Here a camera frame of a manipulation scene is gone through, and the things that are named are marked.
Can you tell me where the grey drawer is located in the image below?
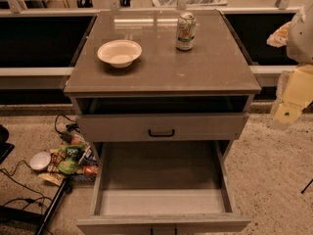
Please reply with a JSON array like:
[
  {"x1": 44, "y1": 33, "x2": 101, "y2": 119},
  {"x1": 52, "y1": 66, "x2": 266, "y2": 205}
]
[
  {"x1": 77, "y1": 114, "x2": 248, "y2": 142},
  {"x1": 76, "y1": 141, "x2": 250, "y2": 235}
]

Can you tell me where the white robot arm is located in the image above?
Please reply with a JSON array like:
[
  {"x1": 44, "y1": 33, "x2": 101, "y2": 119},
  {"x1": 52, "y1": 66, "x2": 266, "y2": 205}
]
[{"x1": 266, "y1": 0, "x2": 313, "y2": 129}]

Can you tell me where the grey drawer cabinet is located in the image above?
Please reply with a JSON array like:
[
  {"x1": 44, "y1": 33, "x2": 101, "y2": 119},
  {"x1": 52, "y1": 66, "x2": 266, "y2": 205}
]
[{"x1": 63, "y1": 9, "x2": 262, "y2": 149}]

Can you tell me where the white green soda can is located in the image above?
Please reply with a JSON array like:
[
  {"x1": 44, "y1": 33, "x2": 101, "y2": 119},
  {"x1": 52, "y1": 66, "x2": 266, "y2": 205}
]
[{"x1": 176, "y1": 12, "x2": 196, "y2": 51}]

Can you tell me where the black tripod leg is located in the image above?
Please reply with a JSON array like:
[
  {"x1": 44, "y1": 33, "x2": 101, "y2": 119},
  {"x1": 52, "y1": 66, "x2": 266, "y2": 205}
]
[{"x1": 300, "y1": 179, "x2": 313, "y2": 194}]

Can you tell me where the white paper bowl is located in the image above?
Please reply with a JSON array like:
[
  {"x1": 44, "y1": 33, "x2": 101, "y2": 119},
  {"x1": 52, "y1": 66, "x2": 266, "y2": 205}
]
[{"x1": 97, "y1": 39, "x2": 142, "y2": 69}]

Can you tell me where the black power adapter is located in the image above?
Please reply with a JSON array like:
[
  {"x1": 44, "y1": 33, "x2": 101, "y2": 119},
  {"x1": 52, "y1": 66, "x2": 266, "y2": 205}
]
[{"x1": 60, "y1": 132, "x2": 72, "y2": 143}]

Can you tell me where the green snack bag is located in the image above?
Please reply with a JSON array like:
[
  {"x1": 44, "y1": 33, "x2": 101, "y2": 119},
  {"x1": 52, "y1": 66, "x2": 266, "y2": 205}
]
[{"x1": 58, "y1": 145, "x2": 83, "y2": 175}]

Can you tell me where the tan snack wrapper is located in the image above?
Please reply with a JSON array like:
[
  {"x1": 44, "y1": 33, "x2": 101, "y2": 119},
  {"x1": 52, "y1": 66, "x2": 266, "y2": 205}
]
[{"x1": 38, "y1": 172, "x2": 65, "y2": 186}]

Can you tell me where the white bowl on floor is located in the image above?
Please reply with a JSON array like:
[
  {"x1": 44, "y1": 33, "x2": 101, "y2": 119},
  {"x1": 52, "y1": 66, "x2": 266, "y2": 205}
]
[{"x1": 29, "y1": 152, "x2": 51, "y2": 171}]

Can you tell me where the black stand base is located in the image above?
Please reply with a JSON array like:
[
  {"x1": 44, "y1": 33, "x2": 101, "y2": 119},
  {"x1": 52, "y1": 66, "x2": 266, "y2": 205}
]
[{"x1": 0, "y1": 179, "x2": 70, "y2": 235}]

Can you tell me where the black floor cable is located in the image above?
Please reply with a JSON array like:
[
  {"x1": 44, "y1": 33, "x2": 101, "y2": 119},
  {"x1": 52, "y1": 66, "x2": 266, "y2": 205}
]
[{"x1": 0, "y1": 160, "x2": 54, "y2": 211}]

